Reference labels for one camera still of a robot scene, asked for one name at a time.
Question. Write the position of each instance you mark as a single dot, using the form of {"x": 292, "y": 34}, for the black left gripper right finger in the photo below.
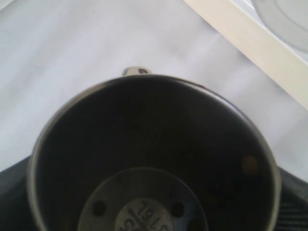
{"x": 293, "y": 211}

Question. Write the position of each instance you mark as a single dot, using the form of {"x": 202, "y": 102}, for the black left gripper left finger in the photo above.
{"x": 15, "y": 214}

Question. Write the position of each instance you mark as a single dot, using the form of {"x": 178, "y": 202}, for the steel mug with kibble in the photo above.
{"x": 149, "y": 152}

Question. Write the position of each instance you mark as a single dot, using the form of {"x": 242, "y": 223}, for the white plastic tray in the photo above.
{"x": 247, "y": 7}

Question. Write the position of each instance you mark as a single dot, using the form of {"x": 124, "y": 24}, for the white curtain backdrop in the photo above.
{"x": 51, "y": 50}

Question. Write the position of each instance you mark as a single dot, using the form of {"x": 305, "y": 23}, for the clear plastic pitcher with label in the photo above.
{"x": 286, "y": 19}

